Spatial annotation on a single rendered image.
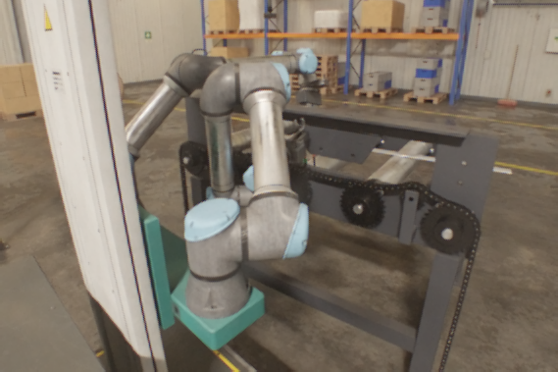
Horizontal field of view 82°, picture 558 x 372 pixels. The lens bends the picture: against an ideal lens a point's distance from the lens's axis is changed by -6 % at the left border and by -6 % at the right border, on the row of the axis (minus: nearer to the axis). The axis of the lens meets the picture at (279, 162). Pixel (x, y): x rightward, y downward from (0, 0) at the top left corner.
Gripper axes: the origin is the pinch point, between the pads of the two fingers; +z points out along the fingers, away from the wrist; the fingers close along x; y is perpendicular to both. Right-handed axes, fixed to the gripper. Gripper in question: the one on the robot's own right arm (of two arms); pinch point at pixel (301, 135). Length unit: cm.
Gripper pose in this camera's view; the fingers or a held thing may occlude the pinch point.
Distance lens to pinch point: 127.3
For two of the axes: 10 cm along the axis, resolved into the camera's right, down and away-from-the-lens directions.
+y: -1.6, -8.4, -5.2
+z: 5.5, -5.2, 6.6
